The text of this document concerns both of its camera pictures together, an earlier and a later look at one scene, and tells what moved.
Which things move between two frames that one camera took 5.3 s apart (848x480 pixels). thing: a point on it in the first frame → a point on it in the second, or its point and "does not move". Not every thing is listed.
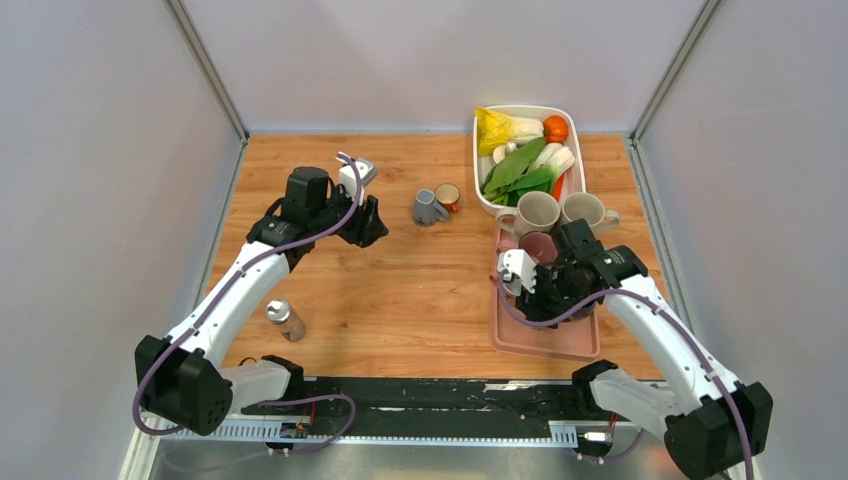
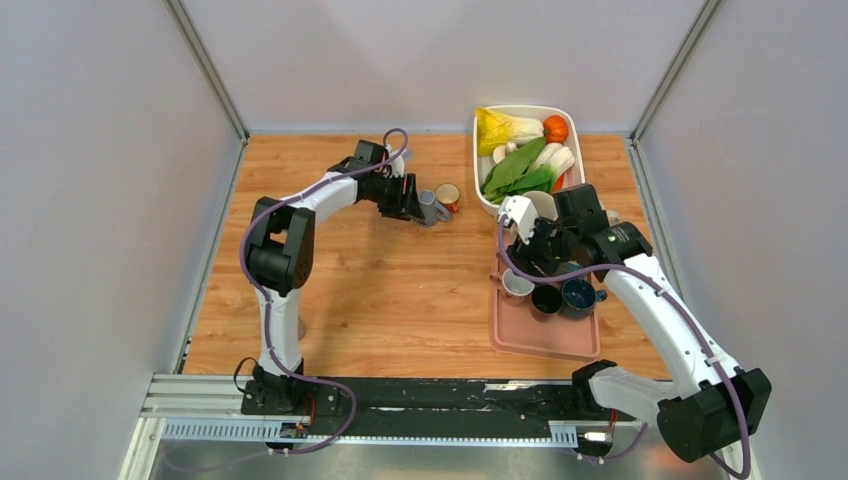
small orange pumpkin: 555,129 does not move
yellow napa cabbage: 495,129 does not move
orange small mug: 447,194 does not move
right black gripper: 535,306 → 527,253
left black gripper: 367,226 → 405,206
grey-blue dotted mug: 426,210 does not move
